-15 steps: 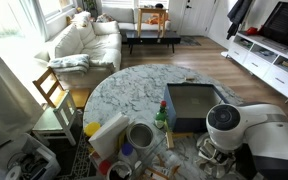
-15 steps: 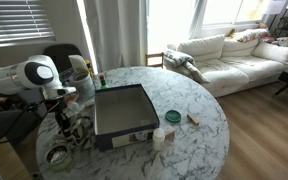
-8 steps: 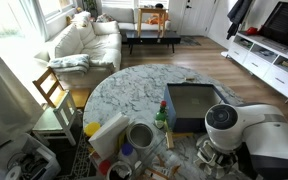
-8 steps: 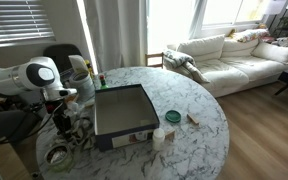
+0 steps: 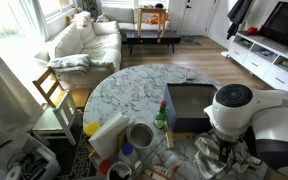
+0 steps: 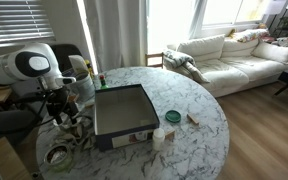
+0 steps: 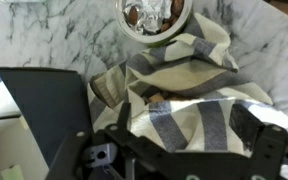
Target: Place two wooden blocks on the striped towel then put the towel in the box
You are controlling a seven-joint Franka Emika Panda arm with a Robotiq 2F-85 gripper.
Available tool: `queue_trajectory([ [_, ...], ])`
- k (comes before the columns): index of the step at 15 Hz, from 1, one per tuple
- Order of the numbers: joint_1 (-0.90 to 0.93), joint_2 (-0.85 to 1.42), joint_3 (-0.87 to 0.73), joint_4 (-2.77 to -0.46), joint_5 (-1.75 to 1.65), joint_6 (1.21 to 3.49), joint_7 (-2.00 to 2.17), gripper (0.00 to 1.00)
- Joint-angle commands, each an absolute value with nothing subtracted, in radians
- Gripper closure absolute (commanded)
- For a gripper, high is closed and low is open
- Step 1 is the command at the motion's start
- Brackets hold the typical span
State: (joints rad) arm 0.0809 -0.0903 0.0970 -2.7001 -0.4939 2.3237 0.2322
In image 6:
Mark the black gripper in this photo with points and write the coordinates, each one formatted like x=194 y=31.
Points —
x=59 y=101

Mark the green bottle with red cap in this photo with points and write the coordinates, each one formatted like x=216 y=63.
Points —
x=103 y=85

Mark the small wooden chair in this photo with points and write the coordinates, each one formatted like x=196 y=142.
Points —
x=154 y=55

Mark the grey chair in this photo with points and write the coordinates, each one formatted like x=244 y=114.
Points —
x=4 y=125

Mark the white paper card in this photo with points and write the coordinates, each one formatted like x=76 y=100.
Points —
x=78 y=63

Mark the tan wooden block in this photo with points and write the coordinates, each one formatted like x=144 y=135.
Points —
x=170 y=134
x=193 y=118

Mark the grey white blanket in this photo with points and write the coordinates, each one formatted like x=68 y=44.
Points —
x=180 y=58

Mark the black plant stand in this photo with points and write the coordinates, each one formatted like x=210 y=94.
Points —
x=285 y=21

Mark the white round canister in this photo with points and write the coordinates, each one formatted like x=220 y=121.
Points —
x=85 y=88

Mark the white plastic bottle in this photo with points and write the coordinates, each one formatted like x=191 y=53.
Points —
x=158 y=140

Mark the dark blue cardboard box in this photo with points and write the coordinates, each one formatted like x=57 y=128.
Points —
x=124 y=110

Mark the green round lid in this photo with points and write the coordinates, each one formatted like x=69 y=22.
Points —
x=173 y=116

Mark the black office chair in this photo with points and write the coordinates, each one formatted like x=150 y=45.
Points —
x=67 y=53

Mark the white sofa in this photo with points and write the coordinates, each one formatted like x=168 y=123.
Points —
x=237 y=71

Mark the grey padded seat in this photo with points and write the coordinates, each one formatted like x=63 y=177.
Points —
x=24 y=88

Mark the white window blind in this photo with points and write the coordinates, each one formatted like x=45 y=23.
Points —
x=17 y=20

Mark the striped cream grey towel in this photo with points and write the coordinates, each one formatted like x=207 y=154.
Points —
x=84 y=133

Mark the yellow plush toy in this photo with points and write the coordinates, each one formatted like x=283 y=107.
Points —
x=231 y=32

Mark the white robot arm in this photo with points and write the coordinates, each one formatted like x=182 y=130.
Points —
x=4 y=68

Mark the light wooden desk top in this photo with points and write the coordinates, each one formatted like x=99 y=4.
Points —
x=4 y=160

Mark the white curtain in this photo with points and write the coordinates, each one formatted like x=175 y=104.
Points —
x=117 y=33
x=197 y=20

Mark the yellow bottle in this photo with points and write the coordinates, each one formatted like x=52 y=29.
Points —
x=90 y=70

